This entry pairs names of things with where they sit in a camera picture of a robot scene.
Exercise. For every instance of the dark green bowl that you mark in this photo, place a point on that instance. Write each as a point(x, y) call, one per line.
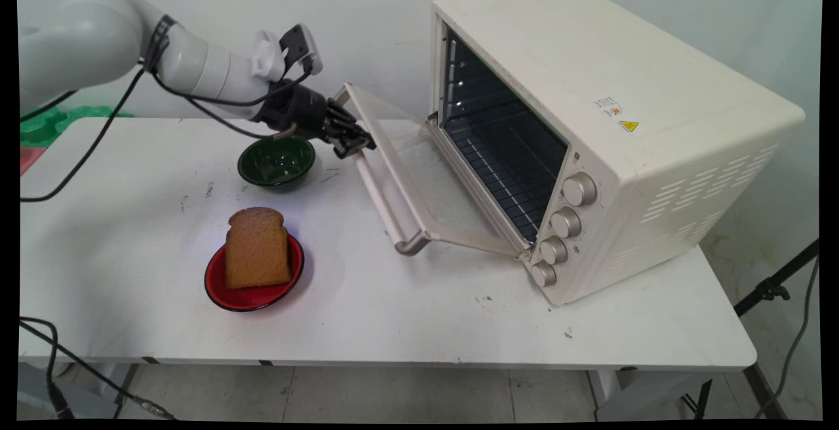
point(276, 164)

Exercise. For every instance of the cream toaster oven body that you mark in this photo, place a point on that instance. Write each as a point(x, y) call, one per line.
point(655, 122)

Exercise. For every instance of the brown bread slice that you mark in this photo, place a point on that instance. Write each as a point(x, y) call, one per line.
point(257, 250)

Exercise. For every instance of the green foam mat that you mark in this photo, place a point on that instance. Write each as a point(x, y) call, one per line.
point(46, 125)

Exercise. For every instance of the grey table leg frame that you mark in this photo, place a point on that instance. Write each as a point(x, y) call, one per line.
point(39, 390)

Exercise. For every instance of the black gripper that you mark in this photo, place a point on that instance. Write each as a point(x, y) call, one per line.
point(295, 112)

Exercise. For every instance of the white table leg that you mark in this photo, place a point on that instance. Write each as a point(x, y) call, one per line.
point(619, 394)

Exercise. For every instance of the red plate with black rim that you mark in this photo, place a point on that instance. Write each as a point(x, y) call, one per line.
point(252, 295)

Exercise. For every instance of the black tripod stand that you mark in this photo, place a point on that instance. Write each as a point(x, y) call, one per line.
point(767, 292)

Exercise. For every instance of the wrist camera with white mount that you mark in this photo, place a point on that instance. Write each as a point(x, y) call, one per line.
point(295, 46)

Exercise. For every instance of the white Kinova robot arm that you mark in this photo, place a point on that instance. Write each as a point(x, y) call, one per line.
point(118, 43)

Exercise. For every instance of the pink foam mat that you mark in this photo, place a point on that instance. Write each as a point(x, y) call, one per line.
point(27, 158)

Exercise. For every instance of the silver oven knob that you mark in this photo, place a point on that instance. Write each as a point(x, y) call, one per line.
point(566, 222)
point(544, 273)
point(554, 250)
point(580, 189)

